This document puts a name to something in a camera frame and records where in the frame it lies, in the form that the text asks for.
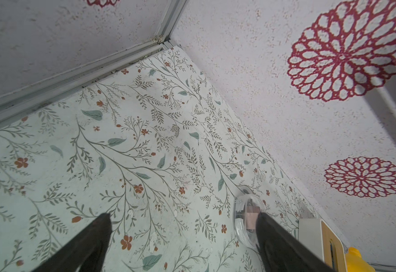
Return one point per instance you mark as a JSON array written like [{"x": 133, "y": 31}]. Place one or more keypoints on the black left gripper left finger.
[{"x": 86, "y": 252}]

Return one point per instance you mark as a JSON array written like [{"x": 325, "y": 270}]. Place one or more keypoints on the yellow plush bear toy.
[{"x": 355, "y": 262}]

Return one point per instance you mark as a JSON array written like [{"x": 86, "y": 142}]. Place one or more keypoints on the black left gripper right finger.
[{"x": 281, "y": 252}]

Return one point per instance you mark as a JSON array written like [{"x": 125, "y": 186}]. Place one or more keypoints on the white wooden-top tissue box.
[{"x": 321, "y": 240}]

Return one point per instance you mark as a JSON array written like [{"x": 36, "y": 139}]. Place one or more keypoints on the pink charger plug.
[{"x": 251, "y": 217}]

